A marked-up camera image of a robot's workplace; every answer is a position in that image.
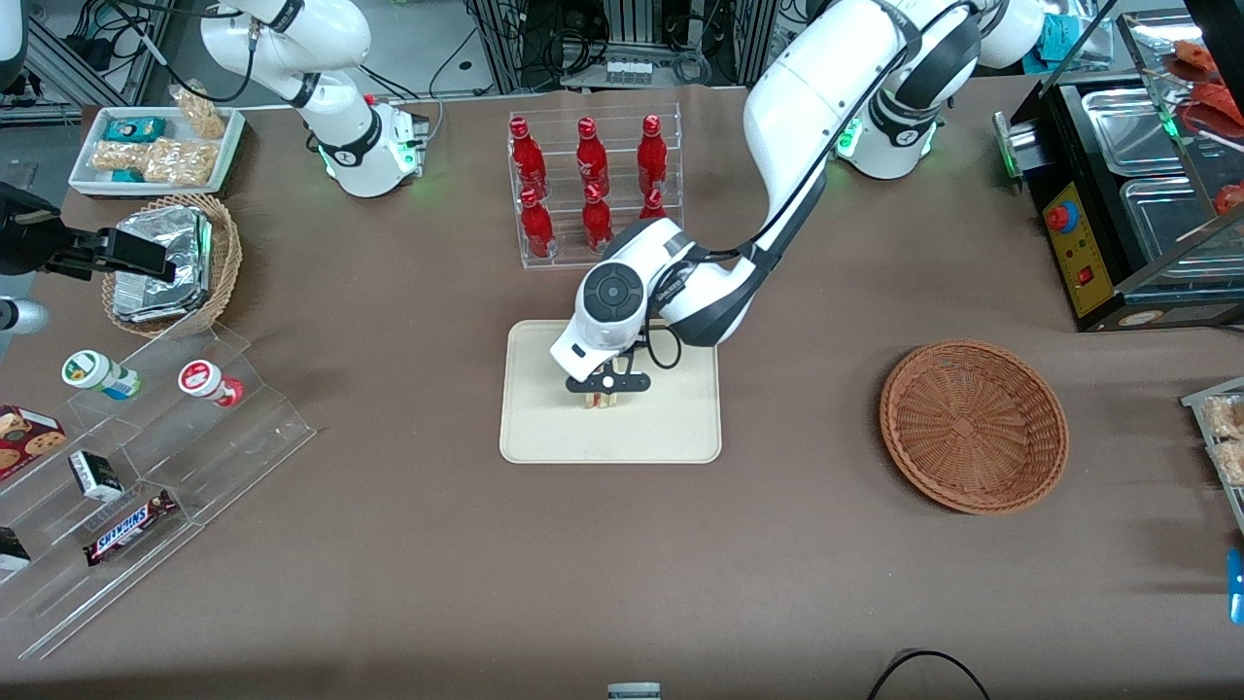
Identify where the clear bag of snacks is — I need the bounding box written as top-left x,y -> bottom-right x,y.
91,141 -> 147,177
143,137 -> 216,187
172,82 -> 227,140

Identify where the deep wicker basket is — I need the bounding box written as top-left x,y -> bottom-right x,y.
101,193 -> 243,339

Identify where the round brown wicker basket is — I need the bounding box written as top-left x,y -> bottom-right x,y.
880,338 -> 1070,514

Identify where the black floor cable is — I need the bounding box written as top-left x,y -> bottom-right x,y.
867,648 -> 991,700

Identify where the silver foil package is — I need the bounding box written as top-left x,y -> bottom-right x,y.
113,205 -> 214,323

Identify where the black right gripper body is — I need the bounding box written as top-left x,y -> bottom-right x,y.
0,183 -> 67,279

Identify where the snickers chocolate bar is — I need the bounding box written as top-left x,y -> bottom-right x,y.
84,489 -> 180,568

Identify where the grey metal cylinder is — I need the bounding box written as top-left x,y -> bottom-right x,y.
0,297 -> 51,337

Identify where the black food warmer cabinet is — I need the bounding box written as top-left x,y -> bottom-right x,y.
993,0 -> 1244,333

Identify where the red cookie box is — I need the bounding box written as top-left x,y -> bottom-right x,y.
0,404 -> 68,483

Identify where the beige plastic tray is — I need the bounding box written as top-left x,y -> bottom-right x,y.
500,320 -> 722,465

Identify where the small black white box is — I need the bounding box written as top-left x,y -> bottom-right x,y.
68,450 -> 125,504

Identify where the clear acrylic stepped shelf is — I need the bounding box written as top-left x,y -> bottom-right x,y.
0,324 -> 318,661

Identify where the clear tray with snacks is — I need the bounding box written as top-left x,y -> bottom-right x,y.
1181,377 -> 1244,538

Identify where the white rectangular snack tray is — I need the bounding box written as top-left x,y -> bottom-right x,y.
68,105 -> 246,198

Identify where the teal plastic object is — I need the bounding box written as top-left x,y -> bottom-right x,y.
1035,10 -> 1110,62

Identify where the clear acrylic bottle rack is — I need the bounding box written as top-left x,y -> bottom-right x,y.
507,105 -> 683,270

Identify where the red lid yogurt cup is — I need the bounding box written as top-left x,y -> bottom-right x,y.
178,360 -> 245,408

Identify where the green lid yogurt cup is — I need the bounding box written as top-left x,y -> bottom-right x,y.
62,350 -> 141,402

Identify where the steel food pan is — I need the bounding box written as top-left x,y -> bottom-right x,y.
1082,87 -> 1183,179
1123,178 -> 1227,279

